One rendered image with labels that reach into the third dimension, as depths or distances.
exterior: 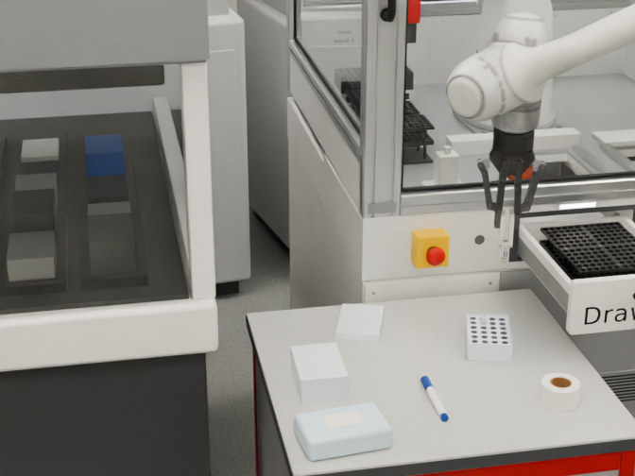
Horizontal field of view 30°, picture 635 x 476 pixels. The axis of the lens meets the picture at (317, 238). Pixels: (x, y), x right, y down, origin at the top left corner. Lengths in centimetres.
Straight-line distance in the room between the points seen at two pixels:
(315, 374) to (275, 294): 211
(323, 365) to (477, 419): 29
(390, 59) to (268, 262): 223
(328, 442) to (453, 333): 51
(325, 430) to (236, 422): 152
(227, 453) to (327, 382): 128
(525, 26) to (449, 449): 74
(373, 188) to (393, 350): 34
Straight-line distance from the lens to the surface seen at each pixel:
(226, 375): 375
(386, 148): 240
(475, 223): 252
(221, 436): 346
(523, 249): 254
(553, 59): 199
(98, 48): 200
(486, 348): 230
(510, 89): 200
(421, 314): 246
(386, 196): 244
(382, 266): 250
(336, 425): 201
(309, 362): 218
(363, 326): 238
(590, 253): 246
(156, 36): 200
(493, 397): 220
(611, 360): 280
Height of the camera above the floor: 190
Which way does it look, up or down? 24 degrees down
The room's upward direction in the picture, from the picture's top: straight up
